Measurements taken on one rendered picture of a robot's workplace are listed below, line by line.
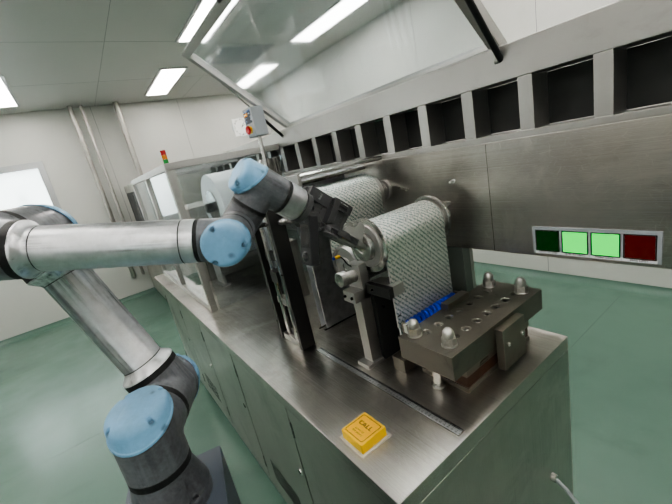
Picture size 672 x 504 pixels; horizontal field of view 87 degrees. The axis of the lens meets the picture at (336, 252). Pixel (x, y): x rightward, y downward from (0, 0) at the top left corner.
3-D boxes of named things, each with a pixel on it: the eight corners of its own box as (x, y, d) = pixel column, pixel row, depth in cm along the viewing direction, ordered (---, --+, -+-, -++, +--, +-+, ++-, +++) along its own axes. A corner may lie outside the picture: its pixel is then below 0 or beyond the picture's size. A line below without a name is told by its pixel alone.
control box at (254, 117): (245, 139, 131) (237, 111, 128) (260, 137, 135) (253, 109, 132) (253, 136, 125) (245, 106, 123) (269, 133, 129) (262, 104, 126)
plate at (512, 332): (498, 368, 88) (494, 329, 85) (519, 349, 94) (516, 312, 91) (508, 372, 86) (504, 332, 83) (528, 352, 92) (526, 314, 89)
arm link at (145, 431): (112, 498, 63) (83, 437, 60) (141, 441, 76) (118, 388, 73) (181, 478, 64) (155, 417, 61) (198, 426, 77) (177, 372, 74)
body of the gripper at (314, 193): (356, 208, 83) (316, 184, 76) (343, 242, 82) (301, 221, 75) (336, 208, 89) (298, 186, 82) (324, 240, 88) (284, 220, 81)
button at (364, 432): (342, 437, 79) (340, 428, 78) (366, 419, 82) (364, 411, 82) (363, 455, 73) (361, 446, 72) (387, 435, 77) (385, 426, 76)
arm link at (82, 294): (152, 448, 75) (-57, 234, 60) (172, 402, 90) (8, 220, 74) (200, 418, 75) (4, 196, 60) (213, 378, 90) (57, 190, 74)
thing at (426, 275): (397, 328, 95) (386, 263, 90) (451, 294, 107) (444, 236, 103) (399, 328, 95) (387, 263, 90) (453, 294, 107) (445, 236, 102)
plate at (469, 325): (401, 357, 91) (397, 336, 89) (489, 296, 112) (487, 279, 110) (454, 382, 78) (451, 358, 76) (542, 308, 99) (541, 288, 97)
